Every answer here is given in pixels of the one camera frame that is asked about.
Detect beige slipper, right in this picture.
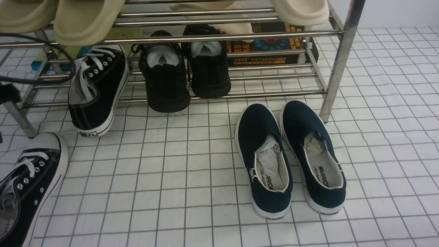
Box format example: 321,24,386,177
270,0,330,26

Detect beige slipper, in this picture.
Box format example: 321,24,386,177
270,0,330,26
53,0,125,46
0,0,59,33

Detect beige slipper, far left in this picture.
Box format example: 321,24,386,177
0,0,59,33

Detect navy slip-on shoe, right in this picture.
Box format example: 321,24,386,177
280,101,347,215

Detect black and orange box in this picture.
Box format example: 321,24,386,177
226,21,307,67

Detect blue object behind rack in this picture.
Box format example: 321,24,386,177
31,60,44,71

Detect black knit shoe, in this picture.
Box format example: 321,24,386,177
181,40,232,99
131,42,191,114

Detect navy slip-on shoe, left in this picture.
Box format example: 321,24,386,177
235,104,293,220

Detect navy slip-on shoe, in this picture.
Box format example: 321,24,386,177
235,104,293,220
280,101,347,215

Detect black knit shoe, left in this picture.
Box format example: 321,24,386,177
131,42,191,114

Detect black knit shoe, right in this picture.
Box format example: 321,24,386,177
181,40,232,99

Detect black cable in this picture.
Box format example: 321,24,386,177
0,33,76,85

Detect black lace-up sneaker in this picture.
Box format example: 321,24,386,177
0,132,69,247
68,44,130,138

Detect silver metal shoe rack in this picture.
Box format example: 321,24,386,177
1,0,365,139

